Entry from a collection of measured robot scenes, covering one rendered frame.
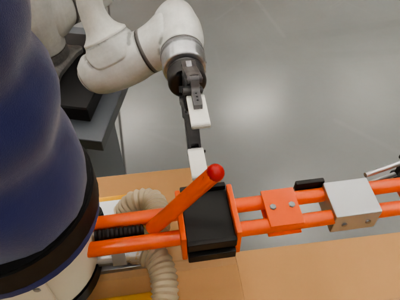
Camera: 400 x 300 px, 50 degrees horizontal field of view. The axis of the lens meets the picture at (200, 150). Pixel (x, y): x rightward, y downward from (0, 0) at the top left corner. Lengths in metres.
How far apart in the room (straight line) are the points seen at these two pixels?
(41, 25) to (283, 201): 0.86
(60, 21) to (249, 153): 1.17
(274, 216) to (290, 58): 2.12
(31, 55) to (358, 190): 0.49
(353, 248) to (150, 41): 0.78
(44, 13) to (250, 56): 1.63
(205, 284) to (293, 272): 0.51
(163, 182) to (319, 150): 1.44
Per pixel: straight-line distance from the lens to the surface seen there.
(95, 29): 0.96
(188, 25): 0.91
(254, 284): 1.18
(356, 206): 0.67
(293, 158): 2.14
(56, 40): 1.32
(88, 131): 1.23
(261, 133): 2.22
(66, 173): 0.46
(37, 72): 0.40
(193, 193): 0.55
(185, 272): 0.75
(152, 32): 0.92
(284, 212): 0.64
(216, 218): 0.62
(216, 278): 0.74
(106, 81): 0.96
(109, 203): 0.79
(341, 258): 1.26
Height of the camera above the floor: 1.63
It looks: 50 degrees down
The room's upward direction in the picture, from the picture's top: straight up
